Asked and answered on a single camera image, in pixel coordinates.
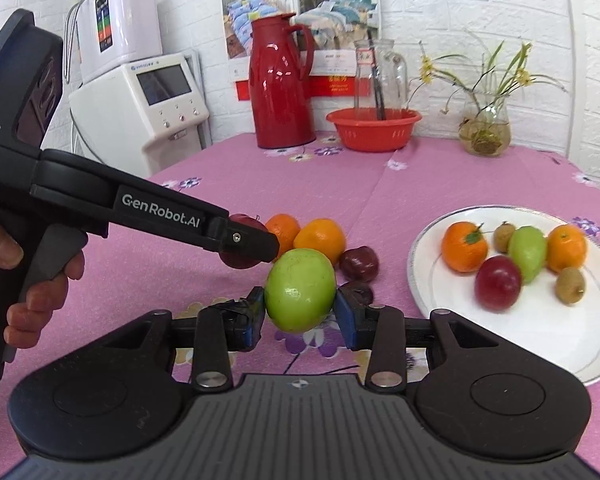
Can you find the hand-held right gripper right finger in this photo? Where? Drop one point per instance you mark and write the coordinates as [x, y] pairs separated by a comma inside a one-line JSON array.
[[344, 319]]

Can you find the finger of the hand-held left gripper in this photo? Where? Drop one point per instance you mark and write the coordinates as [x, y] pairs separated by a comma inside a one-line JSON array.
[[252, 246]]

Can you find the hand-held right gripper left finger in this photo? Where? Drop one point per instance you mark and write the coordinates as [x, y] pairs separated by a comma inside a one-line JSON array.
[[256, 317]]

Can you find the red plum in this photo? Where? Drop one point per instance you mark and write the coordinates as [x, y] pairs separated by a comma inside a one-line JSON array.
[[237, 261]]

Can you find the green jujube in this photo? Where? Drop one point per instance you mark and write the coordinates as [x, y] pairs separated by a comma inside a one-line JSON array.
[[300, 290]]

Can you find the tangerine with green stem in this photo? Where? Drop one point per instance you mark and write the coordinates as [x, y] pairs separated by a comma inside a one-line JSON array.
[[460, 250]]

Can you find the red apple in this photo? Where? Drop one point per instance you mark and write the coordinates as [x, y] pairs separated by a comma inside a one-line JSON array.
[[497, 282]]

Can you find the green pear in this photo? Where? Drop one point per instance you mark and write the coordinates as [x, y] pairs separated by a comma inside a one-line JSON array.
[[527, 255]]

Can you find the white plate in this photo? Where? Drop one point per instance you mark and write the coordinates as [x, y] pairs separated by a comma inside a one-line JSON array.
[[555, 330]]

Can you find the orange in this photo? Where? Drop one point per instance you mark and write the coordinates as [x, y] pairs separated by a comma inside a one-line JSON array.
[[566, 250], [322, 237], [285, 230]]

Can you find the person's left hand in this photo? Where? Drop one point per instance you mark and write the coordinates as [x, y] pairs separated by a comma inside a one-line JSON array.
[[0, 247]]

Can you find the dark purple plum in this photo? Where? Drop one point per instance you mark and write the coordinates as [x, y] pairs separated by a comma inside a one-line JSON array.
[[357, 291], [358, 264]]

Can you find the white appliance with screen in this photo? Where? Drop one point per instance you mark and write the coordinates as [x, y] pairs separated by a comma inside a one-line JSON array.
[[115, 130]]

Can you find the pink floral tablecloth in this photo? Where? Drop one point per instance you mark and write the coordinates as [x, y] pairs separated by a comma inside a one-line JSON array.
[[280, 180]]

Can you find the red thermos jug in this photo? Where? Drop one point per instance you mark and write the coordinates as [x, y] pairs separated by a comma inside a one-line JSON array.
[[280, 90]]

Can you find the red plastic basin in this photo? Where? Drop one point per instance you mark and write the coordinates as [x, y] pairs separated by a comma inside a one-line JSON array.
[[375, 132]]

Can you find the white water purifier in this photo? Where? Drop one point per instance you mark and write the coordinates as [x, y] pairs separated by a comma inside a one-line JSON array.
[[130, 20]]

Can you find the black chopsticks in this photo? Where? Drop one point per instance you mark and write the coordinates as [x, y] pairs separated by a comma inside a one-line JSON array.
[[378, 90]]

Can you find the glass pitcher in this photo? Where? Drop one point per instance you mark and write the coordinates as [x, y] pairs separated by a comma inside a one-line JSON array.
[[392, 75]]

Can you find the glass vase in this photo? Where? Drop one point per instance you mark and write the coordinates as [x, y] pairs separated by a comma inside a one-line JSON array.
[[485, 132]]

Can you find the green plant yellow flowers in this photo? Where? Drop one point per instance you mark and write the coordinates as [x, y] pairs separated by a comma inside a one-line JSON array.
[[495, 77]]

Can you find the white wall pipe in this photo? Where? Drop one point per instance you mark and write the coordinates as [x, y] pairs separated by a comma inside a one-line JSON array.
[[572, 60]]

